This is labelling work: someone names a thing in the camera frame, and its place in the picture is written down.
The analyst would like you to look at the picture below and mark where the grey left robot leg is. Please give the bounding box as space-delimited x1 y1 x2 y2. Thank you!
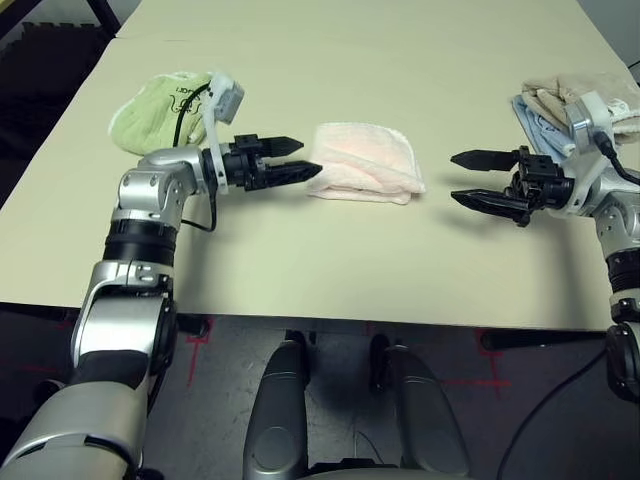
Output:
242 327 312 480

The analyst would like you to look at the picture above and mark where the grey right robot leg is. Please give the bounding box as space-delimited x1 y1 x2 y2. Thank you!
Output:
368 332 472 480

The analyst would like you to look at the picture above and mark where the green folded towel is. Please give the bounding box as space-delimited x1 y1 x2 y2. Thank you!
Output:
108 72 215 156

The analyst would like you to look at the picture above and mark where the beige folded towel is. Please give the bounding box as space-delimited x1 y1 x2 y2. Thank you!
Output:
520 73 640 137

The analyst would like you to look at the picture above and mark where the grey robot leg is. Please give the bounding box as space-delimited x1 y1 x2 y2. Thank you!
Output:
242 327 312 480
368 332 472 480

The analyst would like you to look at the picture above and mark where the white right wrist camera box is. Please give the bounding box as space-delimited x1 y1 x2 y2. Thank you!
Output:
548 91 617 220

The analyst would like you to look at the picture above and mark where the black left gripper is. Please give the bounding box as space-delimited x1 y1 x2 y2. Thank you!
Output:
221 133 324 194

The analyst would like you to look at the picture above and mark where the light blue folded towel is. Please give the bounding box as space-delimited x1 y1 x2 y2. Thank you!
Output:
510 95 577 165

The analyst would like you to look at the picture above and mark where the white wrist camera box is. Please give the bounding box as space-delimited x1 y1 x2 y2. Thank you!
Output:
548 91 617 220
201 72 247 196

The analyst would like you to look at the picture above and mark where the pink ribbed towel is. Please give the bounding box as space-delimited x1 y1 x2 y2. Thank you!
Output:
305 121 428 205

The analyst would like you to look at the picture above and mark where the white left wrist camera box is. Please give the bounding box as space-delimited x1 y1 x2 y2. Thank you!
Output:
201 72 247 196

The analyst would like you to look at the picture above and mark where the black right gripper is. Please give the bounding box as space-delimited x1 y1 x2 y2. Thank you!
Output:
449 145 575 229

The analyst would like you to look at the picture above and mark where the thin white floor wire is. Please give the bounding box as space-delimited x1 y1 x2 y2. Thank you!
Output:
351 430 389 462

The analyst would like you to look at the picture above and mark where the black foam floor mat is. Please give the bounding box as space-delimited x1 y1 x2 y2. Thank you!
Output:
0 20 110 207

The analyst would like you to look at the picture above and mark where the grey robot waist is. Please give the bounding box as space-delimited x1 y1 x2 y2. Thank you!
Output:
304 462 472 480

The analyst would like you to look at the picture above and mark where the dark framed side table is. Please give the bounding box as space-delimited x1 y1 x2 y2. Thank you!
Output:
89 0 125 40

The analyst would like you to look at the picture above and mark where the black left wrist camera cable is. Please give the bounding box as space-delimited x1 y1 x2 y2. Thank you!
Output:
171 83 220 233

